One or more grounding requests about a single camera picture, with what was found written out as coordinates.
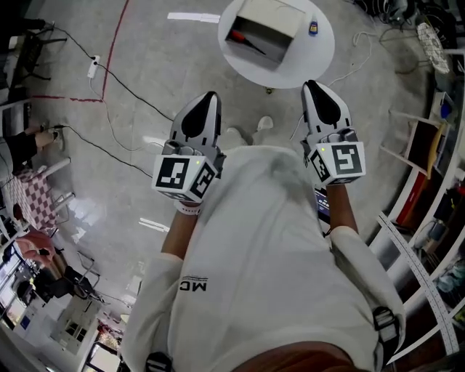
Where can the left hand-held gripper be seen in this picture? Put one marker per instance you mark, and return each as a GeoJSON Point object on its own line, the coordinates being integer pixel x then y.
{"type": "Point", "coordinates": [170, 176]}

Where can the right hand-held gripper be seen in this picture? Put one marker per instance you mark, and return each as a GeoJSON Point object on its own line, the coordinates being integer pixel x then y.
{"type": "Point", "coordinates": [343, 160]}

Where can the white box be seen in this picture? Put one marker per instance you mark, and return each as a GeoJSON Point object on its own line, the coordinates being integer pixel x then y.
{"type": "Point", "coordinates": [270, 18]}

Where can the person's right forearm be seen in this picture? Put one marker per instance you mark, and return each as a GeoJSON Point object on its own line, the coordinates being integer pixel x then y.
{"type": "Point", "coordinates": [341, 207]}

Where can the person's left forearm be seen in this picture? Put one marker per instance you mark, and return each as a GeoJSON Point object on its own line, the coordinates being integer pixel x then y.
{"type": "Point", "coordinates": [179, 234]}

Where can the person's white shoe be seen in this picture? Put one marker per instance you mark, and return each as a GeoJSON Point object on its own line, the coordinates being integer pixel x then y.
{"type": "Point", "coordinates": [233, 132]}
{"type": "Point", "coordinates": [264, 123]}

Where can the round white table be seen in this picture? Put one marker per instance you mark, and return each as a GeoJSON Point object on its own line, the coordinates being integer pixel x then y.
{"type": "Point", "coordinates": [312, 61]}

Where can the person's white trousers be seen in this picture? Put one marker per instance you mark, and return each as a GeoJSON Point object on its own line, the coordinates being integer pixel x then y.
{"type": "Point", "coordinates": [250, 140]}

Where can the small blue glue bottle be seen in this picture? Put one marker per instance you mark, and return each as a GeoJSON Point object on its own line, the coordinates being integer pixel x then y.
{"type": "Point", "coordinates": [313, 26]}

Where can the white wristband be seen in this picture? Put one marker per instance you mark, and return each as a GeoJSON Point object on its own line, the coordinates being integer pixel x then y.
{"type": "Point", "coordinates": [187, 209]}

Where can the black screen device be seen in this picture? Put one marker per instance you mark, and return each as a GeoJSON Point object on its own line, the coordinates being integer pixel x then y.
{"type": "Point", "coordinates": [322, 205]}

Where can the red floor tape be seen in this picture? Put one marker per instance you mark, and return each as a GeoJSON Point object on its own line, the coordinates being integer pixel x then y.
{"type": "Point", "coordinates": [110, 58]}

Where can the white shelf unit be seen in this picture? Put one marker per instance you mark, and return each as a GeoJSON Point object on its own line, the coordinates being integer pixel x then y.
{"type": "Point", "coordinates": [417, 174]}

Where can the white power strip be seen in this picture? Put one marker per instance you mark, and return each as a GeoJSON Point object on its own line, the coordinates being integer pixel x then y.
{"type": "Point", "coordinates": [93, 67]}

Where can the person's white shirt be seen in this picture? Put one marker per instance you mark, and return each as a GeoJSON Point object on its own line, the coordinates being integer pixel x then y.
{"type": "Point", "coordinates": [261, 236]}

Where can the white mesh chair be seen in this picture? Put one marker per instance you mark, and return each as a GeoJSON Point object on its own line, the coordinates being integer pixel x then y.
{"type": "Point", "coordinates": [432, 43]}

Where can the black metal chair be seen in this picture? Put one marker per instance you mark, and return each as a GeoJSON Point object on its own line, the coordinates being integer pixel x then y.
{"type": "Point", "coordinates": [31, 54]}

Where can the white measuring strip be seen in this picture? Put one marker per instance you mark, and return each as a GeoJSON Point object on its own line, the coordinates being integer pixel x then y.
{"type": "Point", "coordinates": [417, 269]}

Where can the pink checkered cloth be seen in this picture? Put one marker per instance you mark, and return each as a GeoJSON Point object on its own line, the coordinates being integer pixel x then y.
{"type": "Point", "coordinates": [34, 198]}

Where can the black folding chair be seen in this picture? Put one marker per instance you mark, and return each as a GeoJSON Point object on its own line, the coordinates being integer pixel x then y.
{"type": "Point", "coordinates": [78, 279]}

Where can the white cabinet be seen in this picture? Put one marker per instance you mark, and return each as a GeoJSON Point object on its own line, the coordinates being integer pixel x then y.
{"type": "Point", "coordinates": [74, 325]}

